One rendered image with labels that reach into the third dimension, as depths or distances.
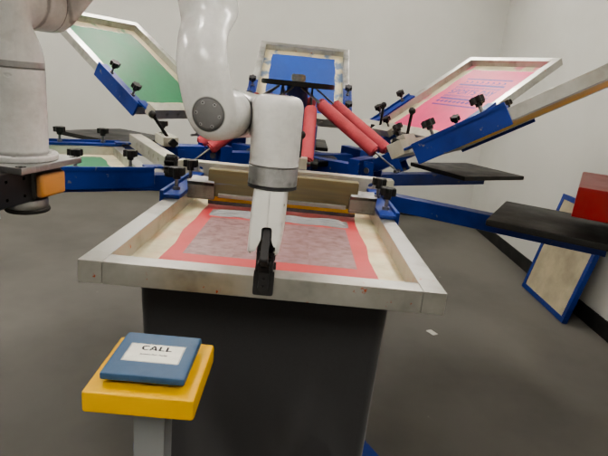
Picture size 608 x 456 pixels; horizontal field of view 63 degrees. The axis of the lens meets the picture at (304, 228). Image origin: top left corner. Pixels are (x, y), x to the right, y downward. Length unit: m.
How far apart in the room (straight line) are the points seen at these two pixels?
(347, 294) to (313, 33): 4.80
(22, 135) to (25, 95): 0.07
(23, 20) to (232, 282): 0.54
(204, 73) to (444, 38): 5.03
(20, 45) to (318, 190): 0.76
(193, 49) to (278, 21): 4.79
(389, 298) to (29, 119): 0.67
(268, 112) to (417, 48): 4.90
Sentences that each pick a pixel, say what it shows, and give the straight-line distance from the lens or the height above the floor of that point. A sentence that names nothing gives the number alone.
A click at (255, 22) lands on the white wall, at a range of 5.51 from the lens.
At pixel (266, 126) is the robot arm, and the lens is 0.72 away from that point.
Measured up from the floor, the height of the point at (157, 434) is 0.87.
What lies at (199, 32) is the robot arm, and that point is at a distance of 0.72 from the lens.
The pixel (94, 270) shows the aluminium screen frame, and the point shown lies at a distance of 0.84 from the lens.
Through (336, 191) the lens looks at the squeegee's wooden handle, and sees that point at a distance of 1.34.
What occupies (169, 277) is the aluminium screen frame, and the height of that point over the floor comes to 1.00.
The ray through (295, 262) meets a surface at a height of 0.98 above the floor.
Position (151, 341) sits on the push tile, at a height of 0.97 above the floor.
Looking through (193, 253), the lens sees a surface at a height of 0.98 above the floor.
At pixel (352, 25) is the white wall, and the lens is 5.50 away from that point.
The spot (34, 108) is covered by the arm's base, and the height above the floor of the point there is 1.23.
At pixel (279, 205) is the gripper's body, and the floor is 1.14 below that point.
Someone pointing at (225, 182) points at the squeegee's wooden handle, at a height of 1.04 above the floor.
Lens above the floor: 1.31
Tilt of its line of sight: 16 degrees down
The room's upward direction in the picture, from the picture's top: 6 degrees clockwise
